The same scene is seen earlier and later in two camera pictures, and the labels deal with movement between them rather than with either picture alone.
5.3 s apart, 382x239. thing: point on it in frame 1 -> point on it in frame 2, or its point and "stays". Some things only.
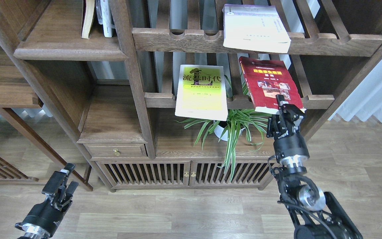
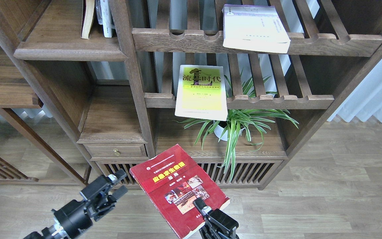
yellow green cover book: [201, 93] stays
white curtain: [380, 93] stays
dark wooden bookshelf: [147, 95] stays
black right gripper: [290, 148] -> [220, 226]
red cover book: [265, 79] -> [170, 183]
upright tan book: [88, 9] stays
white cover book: [257, 28] stays
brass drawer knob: [116, 152] stays
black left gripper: [41, 220] -> [75, 216]
